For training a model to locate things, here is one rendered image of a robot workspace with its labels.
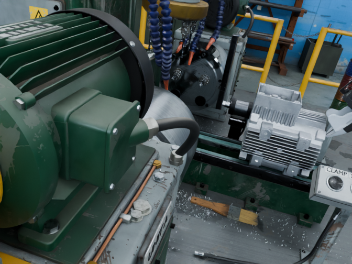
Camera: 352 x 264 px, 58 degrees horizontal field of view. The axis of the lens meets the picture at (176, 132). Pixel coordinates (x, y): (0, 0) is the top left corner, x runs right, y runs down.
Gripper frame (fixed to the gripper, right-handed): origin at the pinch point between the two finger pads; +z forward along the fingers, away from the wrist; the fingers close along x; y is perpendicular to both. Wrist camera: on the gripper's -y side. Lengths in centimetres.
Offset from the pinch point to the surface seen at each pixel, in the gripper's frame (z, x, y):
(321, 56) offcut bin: 27, -467, -102
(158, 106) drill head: 14.2, 24.5, 39.1
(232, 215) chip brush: 33.6, 10.0, 2.5
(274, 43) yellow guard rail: 28, -234, -3
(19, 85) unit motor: -1, 63, 48
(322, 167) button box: 2.4, 17.6, 3.3
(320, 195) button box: 5.8, 22.3, 0.9
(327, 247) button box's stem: 15.8, 19.0, -13.9
